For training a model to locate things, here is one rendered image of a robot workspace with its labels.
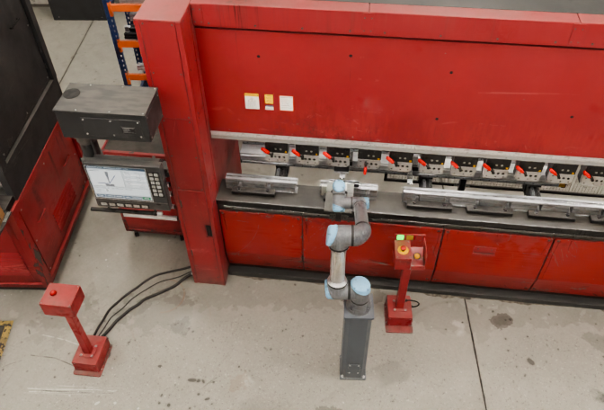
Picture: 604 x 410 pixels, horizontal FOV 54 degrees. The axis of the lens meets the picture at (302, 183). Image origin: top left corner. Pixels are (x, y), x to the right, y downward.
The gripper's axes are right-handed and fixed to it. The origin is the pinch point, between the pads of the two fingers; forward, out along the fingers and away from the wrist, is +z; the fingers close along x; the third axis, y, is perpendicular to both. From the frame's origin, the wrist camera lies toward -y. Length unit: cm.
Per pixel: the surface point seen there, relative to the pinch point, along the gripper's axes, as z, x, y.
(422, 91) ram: -51, -44, 59
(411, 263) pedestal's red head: 9, -51, -42
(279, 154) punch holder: -7.3, 41.0, 21.6
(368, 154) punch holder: -12.0, -17.0, 25.6
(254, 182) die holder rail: 17, 59, 4
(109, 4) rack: 80, 206, 148
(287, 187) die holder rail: 18.6, 36.4, 2.4
